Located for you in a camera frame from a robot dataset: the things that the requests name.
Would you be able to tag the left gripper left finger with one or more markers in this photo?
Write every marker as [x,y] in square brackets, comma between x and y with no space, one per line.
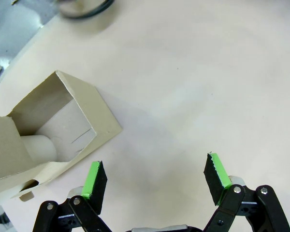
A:
[97,188]

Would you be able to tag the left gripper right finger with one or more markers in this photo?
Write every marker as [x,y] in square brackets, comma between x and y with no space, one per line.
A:
[215,178]

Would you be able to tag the white paper cup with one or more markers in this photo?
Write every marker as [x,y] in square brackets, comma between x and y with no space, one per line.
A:
[41,149]

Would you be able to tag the brown cardboard cup carrier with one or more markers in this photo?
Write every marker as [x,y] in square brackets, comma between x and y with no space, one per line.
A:
[99,116]

